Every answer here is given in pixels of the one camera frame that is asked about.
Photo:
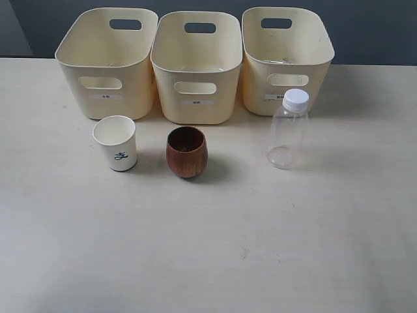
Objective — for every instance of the brown wooden cup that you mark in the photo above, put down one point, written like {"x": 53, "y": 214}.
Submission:
{"x": 186, "y": 152}

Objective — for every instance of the clear plastic bottle white cap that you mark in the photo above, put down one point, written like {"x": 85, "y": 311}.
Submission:
{"x": 288, "y": 128}

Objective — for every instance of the white paper cup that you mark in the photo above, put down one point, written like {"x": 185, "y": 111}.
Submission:
{"x": 116, "y": 136}

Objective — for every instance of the middle cream plastic bin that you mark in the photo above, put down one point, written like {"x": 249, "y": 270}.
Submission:
{"x": 196, "y": 57}

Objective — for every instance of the cream plastic bin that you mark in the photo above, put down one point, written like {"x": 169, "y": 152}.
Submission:
{"x": 105, "y": 57}
{"x": 196, "y": 57}
{"x": 284, "y": 48}

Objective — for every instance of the right cream plastic bin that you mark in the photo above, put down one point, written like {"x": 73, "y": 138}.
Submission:
{"x": 284, "y": 48}

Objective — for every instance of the left cream plastic bin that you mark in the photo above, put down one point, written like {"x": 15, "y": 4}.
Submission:
{"x": 105, "y": 57}

